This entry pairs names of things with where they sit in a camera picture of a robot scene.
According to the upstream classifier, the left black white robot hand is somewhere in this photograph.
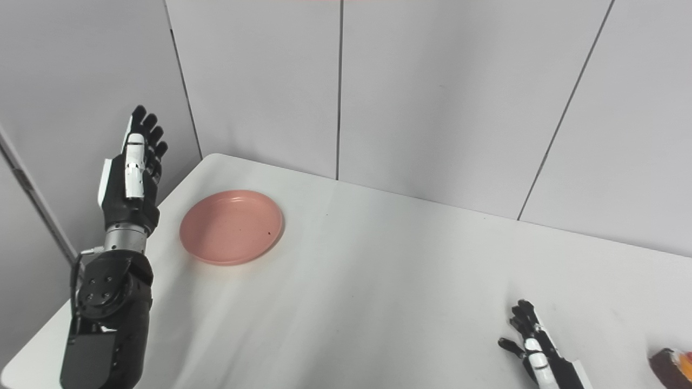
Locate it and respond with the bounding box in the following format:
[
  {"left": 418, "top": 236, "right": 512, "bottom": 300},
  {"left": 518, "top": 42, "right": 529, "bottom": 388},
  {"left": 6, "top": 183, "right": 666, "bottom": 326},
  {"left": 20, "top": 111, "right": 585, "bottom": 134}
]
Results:
[{"left": 97, "top": 105, "right": 169, "bottom": 237}]

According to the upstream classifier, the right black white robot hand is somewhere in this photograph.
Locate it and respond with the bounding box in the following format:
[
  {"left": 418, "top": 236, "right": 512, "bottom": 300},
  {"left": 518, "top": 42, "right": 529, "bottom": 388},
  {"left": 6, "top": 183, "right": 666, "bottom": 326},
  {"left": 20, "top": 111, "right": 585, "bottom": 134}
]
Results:
[{"left": 498, "top": 299, "right": 593, "bottom": 389}]

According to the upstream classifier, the pink round plate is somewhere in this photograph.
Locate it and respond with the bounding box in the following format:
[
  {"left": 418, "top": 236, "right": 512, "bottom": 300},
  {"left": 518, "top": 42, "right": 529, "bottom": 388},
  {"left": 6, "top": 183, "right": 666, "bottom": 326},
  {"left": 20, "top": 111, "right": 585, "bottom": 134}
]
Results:
[{"left": 179, "top": 190, "right": 284, "bottom": 266}]

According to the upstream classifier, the chocolate cake slice with fruit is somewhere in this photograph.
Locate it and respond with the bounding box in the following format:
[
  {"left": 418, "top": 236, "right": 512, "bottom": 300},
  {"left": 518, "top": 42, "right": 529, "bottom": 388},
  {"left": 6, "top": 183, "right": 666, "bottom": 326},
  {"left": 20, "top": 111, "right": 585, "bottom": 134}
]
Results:
[{"left": 649, "top": 348, "right": 692, "bottom": 389}]

